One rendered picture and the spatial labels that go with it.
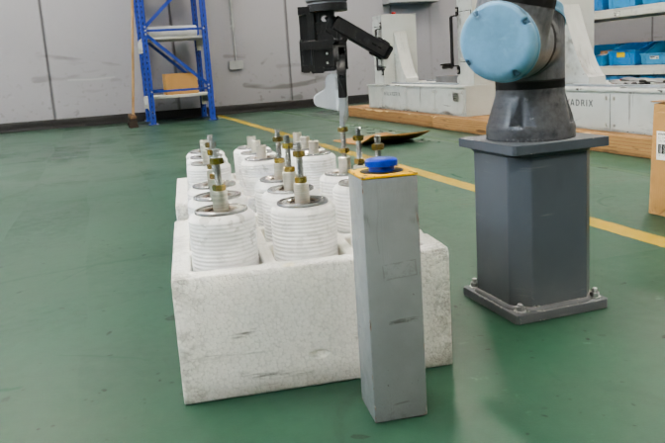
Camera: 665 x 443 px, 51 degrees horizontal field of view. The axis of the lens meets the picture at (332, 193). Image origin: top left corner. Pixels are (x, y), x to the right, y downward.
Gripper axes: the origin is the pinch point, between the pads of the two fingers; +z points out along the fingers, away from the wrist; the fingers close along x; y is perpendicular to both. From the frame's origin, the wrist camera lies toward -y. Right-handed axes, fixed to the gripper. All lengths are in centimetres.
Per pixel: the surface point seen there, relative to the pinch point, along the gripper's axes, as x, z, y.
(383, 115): -406, 30, -23
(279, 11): -636, -68, 72
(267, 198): 17.3, 10.5, 13.0
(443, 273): 28.8, 20.9, -13.0
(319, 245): 29.9, 15.5, 4.5
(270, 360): 34.8, 30.2, 12.1
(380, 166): 42.6, 2.8, -4.4
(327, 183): 3.3, 11.1, 4.1
